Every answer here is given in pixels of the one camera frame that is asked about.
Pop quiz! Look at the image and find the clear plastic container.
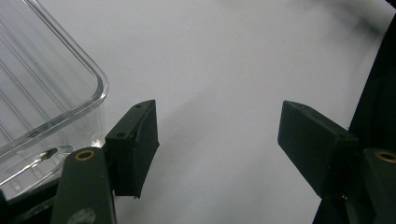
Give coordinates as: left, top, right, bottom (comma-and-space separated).
0, 0, 110, 201

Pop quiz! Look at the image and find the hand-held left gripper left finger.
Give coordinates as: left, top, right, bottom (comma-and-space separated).
105, 99, 161, 199

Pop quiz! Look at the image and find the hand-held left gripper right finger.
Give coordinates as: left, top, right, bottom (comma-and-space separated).
276, 100, 364, 200

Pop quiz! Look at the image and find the white table mat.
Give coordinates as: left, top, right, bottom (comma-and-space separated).
29, 0, 396, 224

